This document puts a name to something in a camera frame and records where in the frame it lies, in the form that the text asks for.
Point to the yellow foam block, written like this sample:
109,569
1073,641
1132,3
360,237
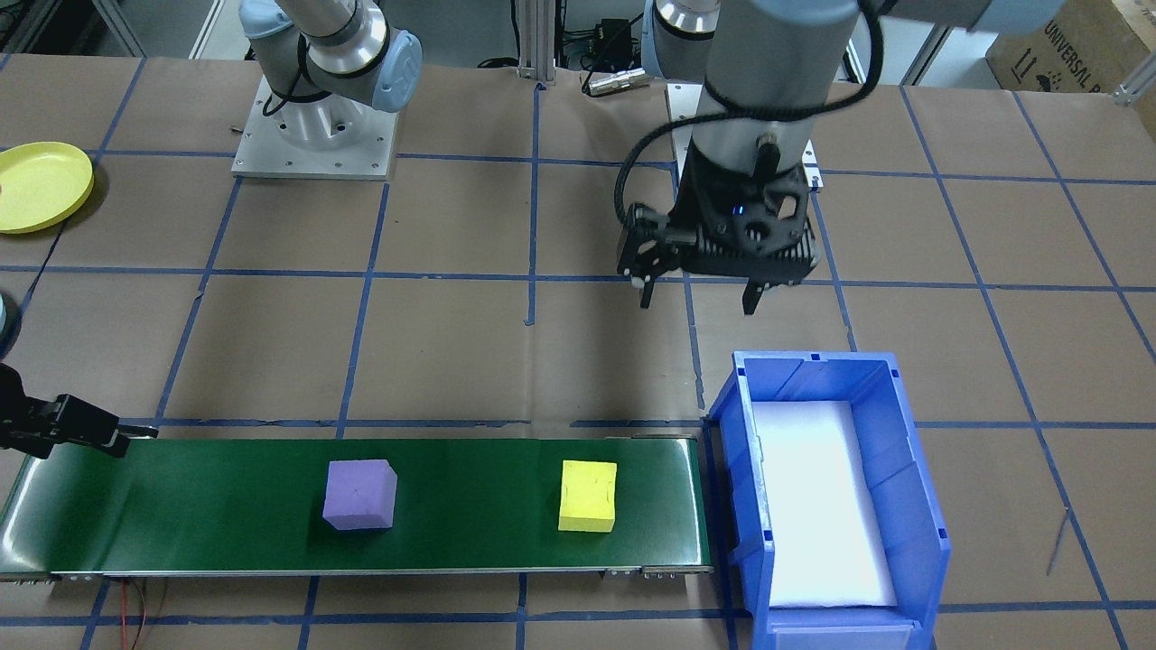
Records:
588,496

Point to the purple foam block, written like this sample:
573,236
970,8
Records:
359,495

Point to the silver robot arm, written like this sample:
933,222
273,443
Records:
777,54
343,45

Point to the yellow plastic plate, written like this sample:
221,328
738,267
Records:
36,188

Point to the silver cylindrical connector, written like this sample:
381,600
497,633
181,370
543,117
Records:
614,81

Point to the small black electrical box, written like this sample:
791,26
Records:
614,36

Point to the blue plastic storage bin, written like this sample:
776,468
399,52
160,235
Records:
903,506

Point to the green conveyor belt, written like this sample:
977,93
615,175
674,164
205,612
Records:
470,542

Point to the brown cardboard box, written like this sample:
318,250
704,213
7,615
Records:
1075,41

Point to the aluminium corner bar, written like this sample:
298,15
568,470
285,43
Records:
1138,90

